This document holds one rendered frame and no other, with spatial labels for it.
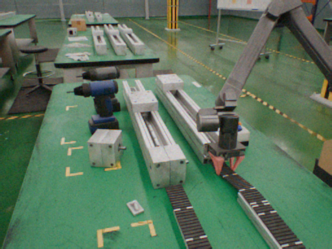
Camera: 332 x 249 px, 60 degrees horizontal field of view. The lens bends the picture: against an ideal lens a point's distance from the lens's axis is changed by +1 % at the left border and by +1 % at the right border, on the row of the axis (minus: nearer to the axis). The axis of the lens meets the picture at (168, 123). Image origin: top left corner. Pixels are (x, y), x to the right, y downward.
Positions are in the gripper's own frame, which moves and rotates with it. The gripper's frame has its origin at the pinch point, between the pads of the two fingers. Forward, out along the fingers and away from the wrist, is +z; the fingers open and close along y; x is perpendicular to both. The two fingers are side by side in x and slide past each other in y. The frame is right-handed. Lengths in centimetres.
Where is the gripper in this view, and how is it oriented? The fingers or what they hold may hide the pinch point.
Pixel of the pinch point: (225, 170)
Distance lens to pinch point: 96.6
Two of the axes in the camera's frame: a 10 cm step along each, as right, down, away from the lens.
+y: -9.5, 1.1, -2.9
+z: 0.0, 9.3, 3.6
